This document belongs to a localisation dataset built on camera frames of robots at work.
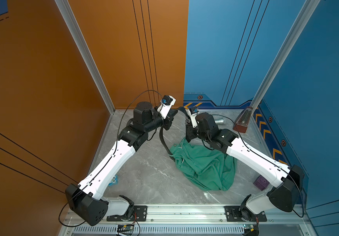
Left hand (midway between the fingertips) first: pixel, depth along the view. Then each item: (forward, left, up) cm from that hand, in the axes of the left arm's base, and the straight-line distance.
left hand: (175, 108), depth 68 cm
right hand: (0, -7, -12) cm, 14 cm away
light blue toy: (-21, +34, -37) cm, 55 cm away
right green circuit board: (-41, -37, -41) cm, 69 cm away
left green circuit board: (-42, +24, -40) cm, 63 cm away
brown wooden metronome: (+19, -47, -28) cm, 58 cm away
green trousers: (-16, -18, -31) cm, 39 cm away
